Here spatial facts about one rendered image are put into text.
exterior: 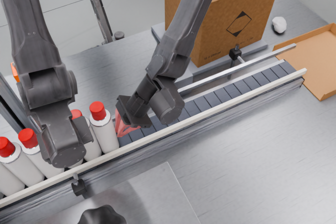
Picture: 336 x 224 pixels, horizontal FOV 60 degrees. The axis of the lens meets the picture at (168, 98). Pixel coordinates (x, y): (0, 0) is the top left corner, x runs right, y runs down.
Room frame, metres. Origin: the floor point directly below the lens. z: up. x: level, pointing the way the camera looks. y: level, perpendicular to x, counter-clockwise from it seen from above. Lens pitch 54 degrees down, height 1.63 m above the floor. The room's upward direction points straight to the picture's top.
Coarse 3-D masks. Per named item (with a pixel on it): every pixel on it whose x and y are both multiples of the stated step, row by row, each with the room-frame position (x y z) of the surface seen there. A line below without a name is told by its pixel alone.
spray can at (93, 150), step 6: (72, 114) 0.36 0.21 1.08; (78, 114) 0.36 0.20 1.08; (90, 126) 0.36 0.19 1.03; (84, 144) 0.33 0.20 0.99; (90, 144) 0.34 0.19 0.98; (96, 144) 0.35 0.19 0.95; (90, 150) 0.33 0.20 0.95; (96, 150) 0.34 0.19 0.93; (84, 156) 0.33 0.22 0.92; (90, 156) 0.33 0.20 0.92; (96, 156) 0.34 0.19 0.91
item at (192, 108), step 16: (288, 64) 0.70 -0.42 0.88; (240, 80) 0.63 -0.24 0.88; (256, 80) 0.63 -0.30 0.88; (272, 80) 0.63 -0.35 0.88; (208, 96) 0.56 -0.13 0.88; (224, 96) 0.56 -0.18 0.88; (256, 96) 0.56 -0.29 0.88; (192, 112) 0.50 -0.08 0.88; (144, 128) 0.44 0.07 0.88; (160, 128) 0.44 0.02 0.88; (144, 144) 0.39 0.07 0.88; (112, 160) 0.34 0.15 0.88; (0, 208) 0.21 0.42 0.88
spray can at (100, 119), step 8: (96, 104) 0.38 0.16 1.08; (96, 112) 0.36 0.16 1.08; (104, 112) 0.38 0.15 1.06; (96, 120) 0.36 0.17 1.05; (104, 120) 0.37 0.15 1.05; (96, 128) 0.36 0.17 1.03; (104, 128) 0.36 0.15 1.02; (112, 128) 0.37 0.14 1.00; (96, 136) 0.36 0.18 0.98; (104, 136) 0.35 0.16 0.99; (112, 136) 0.37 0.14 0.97; (104, 144) 0.35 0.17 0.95; (112, 144) 0.36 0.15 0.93; (104, 152) 0.36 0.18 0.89
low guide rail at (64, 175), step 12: (300, 72) 0.63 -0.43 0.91; (276, 84) 0.59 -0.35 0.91; (240, 96) 0.53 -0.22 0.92; (252, 96) 0.55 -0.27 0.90; (216, 108) 0.49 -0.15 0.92; (192, 120) 0.45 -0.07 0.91; (156, 132) 0.41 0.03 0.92; (168, 132) 0.41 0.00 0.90; (132, 144) 0.37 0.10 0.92; (108, 156) 0.33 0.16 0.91; (72, 168) 0.30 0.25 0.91; (84, 168) 0.30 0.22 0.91; (48, 180) 0.27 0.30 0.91; (60, 180) 0.27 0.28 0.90; (24, 192) 0.24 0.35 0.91; (0, 204) 0.21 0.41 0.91
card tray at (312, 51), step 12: (300, 36) 0.86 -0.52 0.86; (312, 36) 0.90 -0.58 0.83; (324, 36) 0.90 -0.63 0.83; (276, 48) 0.81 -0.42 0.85; (300, 48) 0.83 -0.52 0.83; (312, 48) 0.83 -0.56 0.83; (324, 48) 0.83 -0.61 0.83; (288, 60) 0.76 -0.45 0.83; (300, 60) 0.76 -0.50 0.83; (312, 60) 0.76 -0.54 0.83; (324, 60) 0.76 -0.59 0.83; (312, 72) 0.70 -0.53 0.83; (324, 72) 0.70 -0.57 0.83; (312, 84) 0.65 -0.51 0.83; (324, 84) 0.65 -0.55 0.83; (324, 96) 0.58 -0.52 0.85
